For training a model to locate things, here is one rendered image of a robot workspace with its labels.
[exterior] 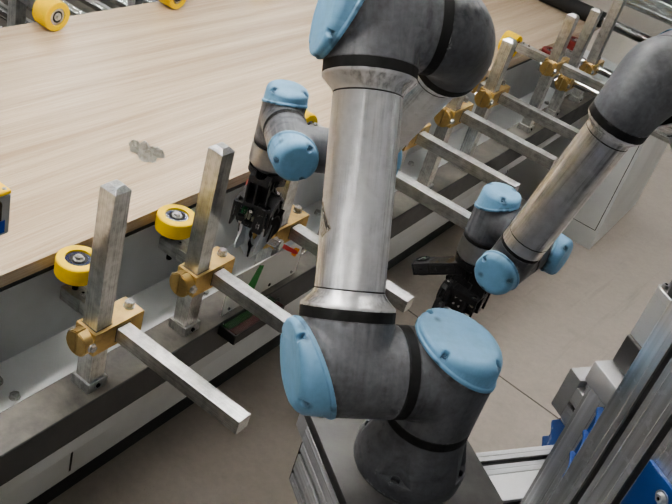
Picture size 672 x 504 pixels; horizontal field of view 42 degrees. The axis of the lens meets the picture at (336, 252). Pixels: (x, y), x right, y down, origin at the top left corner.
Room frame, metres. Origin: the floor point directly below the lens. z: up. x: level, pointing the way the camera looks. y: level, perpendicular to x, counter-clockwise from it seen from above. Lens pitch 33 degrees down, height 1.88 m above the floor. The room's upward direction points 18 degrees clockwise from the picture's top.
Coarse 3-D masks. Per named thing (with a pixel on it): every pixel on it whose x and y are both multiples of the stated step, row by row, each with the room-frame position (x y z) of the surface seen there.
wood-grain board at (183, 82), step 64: (192, 0) 2.61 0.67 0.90; (256, 0) 2.79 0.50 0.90; (512, 0) 3.76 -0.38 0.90; (0, 64) 1.82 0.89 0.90; (64, 64) 1.92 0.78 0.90; (128, 64) 2.03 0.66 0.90; (192, 64) 2.15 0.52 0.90; (256, 64) 2.28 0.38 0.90; (320, 64) 2.43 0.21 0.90; (512, 64) 3.02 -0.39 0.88; (0, 128) 1.55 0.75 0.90; (64, 128) 1.63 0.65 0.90; (128, 128) 1.72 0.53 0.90; (192, 128) 1.81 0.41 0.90; (64, 192) 1.40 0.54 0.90; (192, 192) 1.54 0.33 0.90; (0, 256) 1.16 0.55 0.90
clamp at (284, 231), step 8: (296, 216) 1.63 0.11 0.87; (304, 216) 1.64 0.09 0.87; (288, 224) 1.59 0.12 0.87; (296, 224) 1.61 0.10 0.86; (304, 224) 1.64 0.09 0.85; (280, 232) 1.56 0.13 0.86; (288, 232) 1.59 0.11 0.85; (288, 240) 1.60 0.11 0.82; (264, 248) 1.54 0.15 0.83; (272, 248) 1.55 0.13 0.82
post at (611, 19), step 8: (616, 0) 3.37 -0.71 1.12; (624, 0) 3.38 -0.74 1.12; (616, 8) 3.37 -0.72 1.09; (608, 16) 3.37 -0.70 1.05; (616, 16) 3.36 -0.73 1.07; (608, 24) 3.37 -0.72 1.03; (600, 32) 3.38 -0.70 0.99; (608, 32) 3.36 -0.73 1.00; (600, 40) 3.37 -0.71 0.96; (592, 48) 3.38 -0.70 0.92; (600, 48) 3.36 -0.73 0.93; (592, 56) 3.37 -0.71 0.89; (600, 56) 3.39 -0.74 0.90; (576, 88) 3.37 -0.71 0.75; (576, 96) 3.37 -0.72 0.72
